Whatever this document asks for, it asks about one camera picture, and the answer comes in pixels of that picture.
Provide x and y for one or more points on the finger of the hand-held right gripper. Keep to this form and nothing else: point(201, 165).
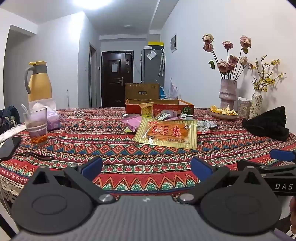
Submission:
point(282, 154)
point(268, 168)

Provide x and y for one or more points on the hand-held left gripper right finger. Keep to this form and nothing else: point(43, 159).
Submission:
point(200, 167)

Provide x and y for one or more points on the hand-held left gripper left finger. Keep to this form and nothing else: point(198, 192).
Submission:
point(92, 167)

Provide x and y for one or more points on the grey white snack packet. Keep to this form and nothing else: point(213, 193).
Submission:
point(207, 126)

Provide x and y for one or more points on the large yellow orange snack packet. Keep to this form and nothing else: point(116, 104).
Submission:
point(166, 133)

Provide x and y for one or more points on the pink snack packet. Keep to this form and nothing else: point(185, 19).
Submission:
point(133, 124)

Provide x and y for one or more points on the purple snack packet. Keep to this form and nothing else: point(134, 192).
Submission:
point(174, 113)

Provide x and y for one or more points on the small white snack packet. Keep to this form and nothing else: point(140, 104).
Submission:
point(163, 115)

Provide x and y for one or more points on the orange cardboard box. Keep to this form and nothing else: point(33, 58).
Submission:
point(161, 107)

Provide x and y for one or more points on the yellow green snack packet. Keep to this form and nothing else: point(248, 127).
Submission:
point(146, 109)

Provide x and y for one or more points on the black cloth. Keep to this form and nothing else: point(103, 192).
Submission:
point(268, 125)

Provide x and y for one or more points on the cream plate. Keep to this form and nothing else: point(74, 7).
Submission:
point(222, 117)

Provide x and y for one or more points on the white floral vase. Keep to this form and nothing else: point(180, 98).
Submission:
point(256, 104)

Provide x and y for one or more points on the clear jar of oats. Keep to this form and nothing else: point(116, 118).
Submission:
point(244, 109)

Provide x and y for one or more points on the purple tissue pack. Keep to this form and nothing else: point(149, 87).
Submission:
point(54, 120)

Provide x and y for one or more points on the pile of orange peels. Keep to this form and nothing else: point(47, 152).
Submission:
point(223, 110)

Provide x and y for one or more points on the glass cup with tea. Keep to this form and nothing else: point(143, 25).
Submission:
point(34, 125)

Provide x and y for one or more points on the white mop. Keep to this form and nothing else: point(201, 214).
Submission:
point(68, 99)

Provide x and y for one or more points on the yellow flower branches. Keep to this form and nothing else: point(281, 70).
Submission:
point(260, 85)

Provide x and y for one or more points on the pink ribbed vase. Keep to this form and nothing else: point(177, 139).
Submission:
point(227, 92)

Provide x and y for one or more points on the brown wooden chair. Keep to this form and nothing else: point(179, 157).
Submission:
point(131, 91)

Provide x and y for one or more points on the black phone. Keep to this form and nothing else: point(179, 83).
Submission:
point(9, 148)

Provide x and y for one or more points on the dark entrance door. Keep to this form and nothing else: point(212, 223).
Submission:
point(107, 81)

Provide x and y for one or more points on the white cloth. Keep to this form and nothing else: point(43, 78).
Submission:
point(9, 134)

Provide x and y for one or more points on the clear drinking straw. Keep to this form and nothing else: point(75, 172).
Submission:
point(23, 107)

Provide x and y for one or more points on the dark jacket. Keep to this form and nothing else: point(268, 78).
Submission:
point(10, 115)

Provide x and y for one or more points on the yellow thermos jug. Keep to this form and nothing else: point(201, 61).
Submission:
point(39, 85)

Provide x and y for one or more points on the dried pink roses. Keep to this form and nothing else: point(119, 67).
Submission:
point(233, 59)

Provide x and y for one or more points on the grey fridge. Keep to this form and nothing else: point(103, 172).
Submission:
point(150, 71)

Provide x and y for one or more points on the hanging folded umbrella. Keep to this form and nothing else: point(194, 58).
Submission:
point(161, 62)

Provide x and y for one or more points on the clear plastic pouch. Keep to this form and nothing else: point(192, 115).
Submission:
point(151, 55)

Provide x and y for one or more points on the yellow box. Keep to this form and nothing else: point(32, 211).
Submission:
point(156, 43)

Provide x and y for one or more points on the purple wall decoration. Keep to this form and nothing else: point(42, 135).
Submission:
point(174, 89)

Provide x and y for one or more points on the dark doorway frame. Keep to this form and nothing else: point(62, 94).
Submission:
point(90, 76)

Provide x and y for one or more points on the wall picture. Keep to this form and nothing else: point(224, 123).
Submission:
point(173, 43)

